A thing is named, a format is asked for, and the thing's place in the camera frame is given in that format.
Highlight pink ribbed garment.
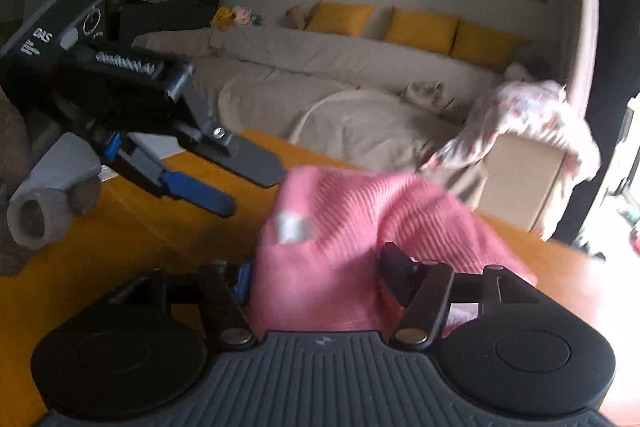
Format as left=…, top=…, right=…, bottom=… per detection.
left=247, top=166, right=537, bottom=336

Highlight floral blanket on sofa arm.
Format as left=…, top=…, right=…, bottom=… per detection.
left=423, top=62, right=601, bottom=186

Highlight person's left hand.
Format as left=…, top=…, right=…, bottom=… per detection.
left=1, top=95, right=101, bottom=277

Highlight beige sofa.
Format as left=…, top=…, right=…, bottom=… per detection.
left=134, top=26, right=564, bottom=239

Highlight stuffed toys on sofa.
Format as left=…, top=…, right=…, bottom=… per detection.
left=209, top=5, right=265, bottom=31

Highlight crumpled beige cloth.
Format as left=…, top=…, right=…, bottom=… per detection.
left=401, top=81, right=454, bottom=115

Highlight yellow cushion left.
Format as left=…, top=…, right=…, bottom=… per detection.
left=306, top=1, right=375, bottom=37

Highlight yellow cushion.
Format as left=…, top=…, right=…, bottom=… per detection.
left=449, top=20, right=529, bottom=74
left=384, top=6, right=460, bottom=56
left=306, top=1, right=375, bottom=37

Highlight yellow cushion middle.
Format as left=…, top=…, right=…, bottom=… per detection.
left=384, top=6, right=460, bottom=56

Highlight yellow cushion right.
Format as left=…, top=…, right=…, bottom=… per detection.
left=449, top=20, right=529, bottom=74

